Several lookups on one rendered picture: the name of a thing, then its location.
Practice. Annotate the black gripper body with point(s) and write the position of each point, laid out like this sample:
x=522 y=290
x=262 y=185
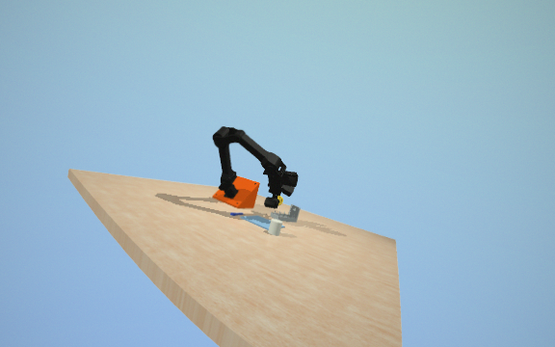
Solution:
x=273 y=201

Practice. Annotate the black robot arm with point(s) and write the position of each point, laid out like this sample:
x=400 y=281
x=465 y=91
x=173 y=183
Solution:
x=269 y=161

